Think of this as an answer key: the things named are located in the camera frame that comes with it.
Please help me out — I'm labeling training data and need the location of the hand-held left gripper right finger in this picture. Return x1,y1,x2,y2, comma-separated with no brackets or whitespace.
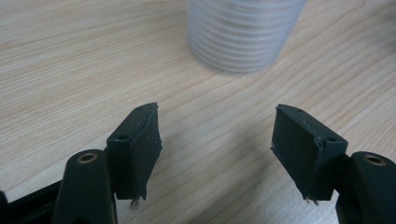
270,104,349,202

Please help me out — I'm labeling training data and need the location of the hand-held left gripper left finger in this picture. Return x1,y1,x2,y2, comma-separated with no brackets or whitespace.
106,102,163,202

